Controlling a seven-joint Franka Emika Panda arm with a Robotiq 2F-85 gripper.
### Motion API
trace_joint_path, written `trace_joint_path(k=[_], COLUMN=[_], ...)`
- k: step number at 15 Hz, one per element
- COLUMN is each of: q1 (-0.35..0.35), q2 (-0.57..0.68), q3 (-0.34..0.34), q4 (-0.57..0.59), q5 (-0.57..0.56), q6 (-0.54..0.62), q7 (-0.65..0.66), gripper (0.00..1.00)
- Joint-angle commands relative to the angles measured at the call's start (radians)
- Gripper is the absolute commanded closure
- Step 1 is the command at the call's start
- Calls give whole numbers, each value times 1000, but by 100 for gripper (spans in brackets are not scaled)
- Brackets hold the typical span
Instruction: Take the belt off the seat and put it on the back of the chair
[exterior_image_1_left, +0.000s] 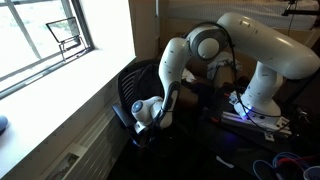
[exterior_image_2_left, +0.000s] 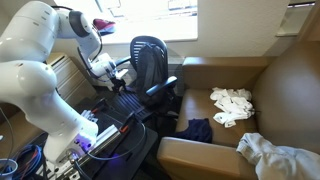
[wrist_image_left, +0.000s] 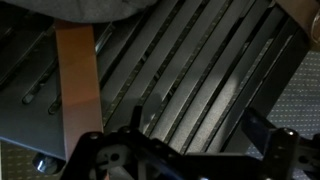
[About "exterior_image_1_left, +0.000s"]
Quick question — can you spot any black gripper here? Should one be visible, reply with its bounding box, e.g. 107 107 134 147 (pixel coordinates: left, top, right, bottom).
134 123 158 148

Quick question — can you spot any black mesh office chair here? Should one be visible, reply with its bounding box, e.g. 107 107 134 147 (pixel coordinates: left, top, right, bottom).
111 58 188 158

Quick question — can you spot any white tape strip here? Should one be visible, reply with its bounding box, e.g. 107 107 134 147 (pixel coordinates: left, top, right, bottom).
215 155 235 169

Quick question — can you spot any black robot table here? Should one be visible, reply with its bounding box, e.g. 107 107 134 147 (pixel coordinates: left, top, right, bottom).
184 106 320 180

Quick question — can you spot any white socks pile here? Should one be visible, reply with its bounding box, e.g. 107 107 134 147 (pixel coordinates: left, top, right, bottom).
206 53 242 81

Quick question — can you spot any black framed glass stand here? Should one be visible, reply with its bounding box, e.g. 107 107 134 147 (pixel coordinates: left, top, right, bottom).
45 16 90 63

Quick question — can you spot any red and blue cap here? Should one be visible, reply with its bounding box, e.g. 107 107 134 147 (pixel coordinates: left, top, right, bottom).
0 114 10 135

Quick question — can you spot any white textured bed mattress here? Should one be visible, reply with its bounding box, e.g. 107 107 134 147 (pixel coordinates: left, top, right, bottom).
166 0 320 32

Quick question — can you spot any white cup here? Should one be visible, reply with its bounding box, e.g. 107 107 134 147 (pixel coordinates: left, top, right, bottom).
302 165 320 180

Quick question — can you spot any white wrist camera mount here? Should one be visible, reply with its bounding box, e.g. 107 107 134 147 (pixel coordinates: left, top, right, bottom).
133 121 148 135

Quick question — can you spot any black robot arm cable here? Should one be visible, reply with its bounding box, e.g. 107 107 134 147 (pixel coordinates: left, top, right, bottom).
149 21 292 134

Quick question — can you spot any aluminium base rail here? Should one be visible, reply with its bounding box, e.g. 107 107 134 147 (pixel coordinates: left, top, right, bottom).
219 109 293 142

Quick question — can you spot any blue cable bundle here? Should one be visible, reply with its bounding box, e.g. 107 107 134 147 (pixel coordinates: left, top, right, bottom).
252 151 312 180

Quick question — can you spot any black camera stand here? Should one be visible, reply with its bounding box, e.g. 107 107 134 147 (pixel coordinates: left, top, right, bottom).
281 0 320 18

